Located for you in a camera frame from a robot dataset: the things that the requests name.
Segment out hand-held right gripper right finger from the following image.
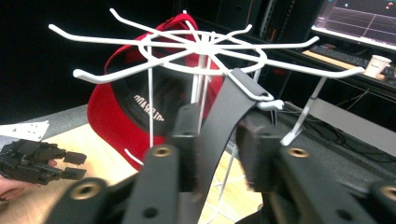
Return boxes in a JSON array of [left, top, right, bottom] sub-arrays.
[[235, 114, 376, 224]]

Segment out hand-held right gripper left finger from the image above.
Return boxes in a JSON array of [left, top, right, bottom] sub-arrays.
[[121, 103, 201, 224]]

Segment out red and black cap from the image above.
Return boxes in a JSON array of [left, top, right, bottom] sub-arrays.
[[86, 13, 226, 172]]

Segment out white wire hat rack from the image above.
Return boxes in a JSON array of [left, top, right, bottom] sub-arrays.
[[48, 7, 366, 224]]

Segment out dark desk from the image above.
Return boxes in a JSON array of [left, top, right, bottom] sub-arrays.
[[267, 29, 396, 105]]

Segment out black keyboard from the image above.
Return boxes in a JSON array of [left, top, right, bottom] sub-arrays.
[[309, 44, 375, 69]]

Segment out white paper cup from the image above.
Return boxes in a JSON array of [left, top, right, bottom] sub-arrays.
[[363, 54, 392, 79]]

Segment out computer monitor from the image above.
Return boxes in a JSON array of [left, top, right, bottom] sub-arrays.
[[311, 0, 396, 51]]

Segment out black floor cables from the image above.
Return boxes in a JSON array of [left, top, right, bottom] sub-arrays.
[[279, 101, 396, 164]]

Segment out grey metal table frame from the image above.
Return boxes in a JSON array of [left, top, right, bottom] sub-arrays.
[[281, 97, 396, 158]]

